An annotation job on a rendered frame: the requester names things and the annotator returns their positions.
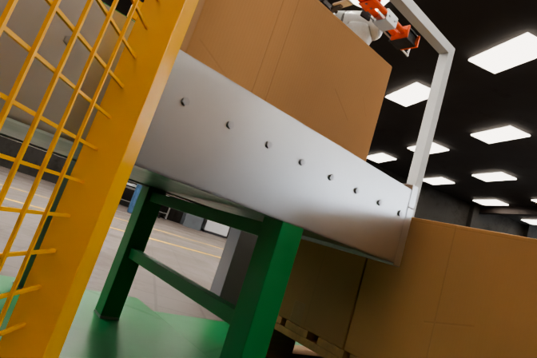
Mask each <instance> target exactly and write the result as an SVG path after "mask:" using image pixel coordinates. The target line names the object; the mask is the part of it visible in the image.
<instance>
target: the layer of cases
mask: <svg viewBox="0 0 537 358"><path fill-rule="evenodd" d="M278 315H279V316H282V317H284V318H285V319H286V320H289V321H291V322H293V323H294V324H297V325H298V326H300V327H302V328H304V329H306V330H308V331H309V332H311V333H313V334H315V335H317V336H319V337H320V338H322V339H324V340H326V341H328V342H330V343H331V344H334V345H335V346H337V347H339V348H342V349H344V350H345V351H346V352H349V353H351V354H353V355H354V356H356V357H358V358H537V239H534V238H530V237H521V236H516V235H511V234H506V233H498V232H493V231H489V230H484V229H475V228H471V227H466V226H461V225H453V224H448V223H443V222H438V221H430V220H425V219H420V218H415V217H412V220H411V224H410V227H409V230H408V236H407V240H406V243H405V246H404V252H403V256H402V259H401V262H400V267H396V266H394V265H389V264H385V263H383V262H379V261H374V260H372V259H369V258H366V257H361V256H358V255H355V254H352V253H347V252H345V251H341V250H339V249H334V248H330V247H328V246H324V245H320V244H317V243H314V242H311V241H306V240H303V239H300V244H299V247H298V250H297V253H296V257H295V260H294V263H293V266H292V271H291V273H290V277H289V279H288V284H287V287H286V290H285V293H284V298H283V300H282V303H281V307H280V311H279V314H278Z"/></svg>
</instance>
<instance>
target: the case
mask: <svg viewBox="0 0 537 358"><path fill-rule="evenodd" d="M180 50H182V51H184V52H185V53H187V54H188V55H190V56H191V57H193V58H195V59H197V60H198V61H199V62H202V63H203V64H205V65H207V66H208V67H210V68H211V69H213V70H215V71H217V72H218V73H219V74H222V75H223V76H225V77H226V78H228V79H229V80H231V81H233V82H235V83H237V84H238V85H239V86H241V87H243V88H245V89H246V90H248V91H249V92H251V93H253V94H255V95H256V96H258V97H259V98H261V99H263V100H264V101H266V102H268V103H269V104H271V105H273V106H275V107H276V108H278V109H279V110H281V111H283V112H284V113H286V114H287V115H289V116H290V117H293V118H294V119H296V120H298V121H299V122H301V123H302V124H304V125H306V126H307V127H309V128H310V129H313V130H314V131H316V132H317V133H319V134H320V135H322V136H324V137H326V138H327V139H329V140H330V141H332V142H334V143H336V144H337V145H339V146H340V147H342V148H344V149H346V150H347V151H348V152H350V153H352V154H354V155H355V156H357V157H358V158H360V159H362V160H363V161H366V160H367V157H368V152H369V149H370V146H371V143H372V138H373V134H374V132H375V128H376V123H377V120H378V117H379V114H380V109H381V106H382V102H383V100H384V95H385V91H386V88H387V85H388V80H389V77H390V73H391V71H392V66H391V65H389V64H388V63H387V62H386V61H385V60H384V59H383V58H382V57H381V56H380V55H379V54H378V53H377V52H376V51H375V50H373V49H372V48H371V47H370V46H369V45H368V44H367V43H366V42H364V41H363V40H362V39H361V38H360V37H359V36H358V35H356V34H355V33H354V32H353V31H352V30H351V29H350V28H349V27H347V26H346V25H345V24H344V23H343V22H342V21H341V20H340V19H339V18H338V17H337V16H336V15H335V14H334V13H333V12H331V11H330V10H329V9H328V8H327V7H326V6H325V5H323V4H322V3H321V2H320V1H319V0H199V1H198V4H197V7H196V9H195V11H194V13H193V16H192V19H191V22H190V23H189V27H188V29H187V31H186V34H185V37H184V39H183V42H182V44H181V48H180Z"/></svg>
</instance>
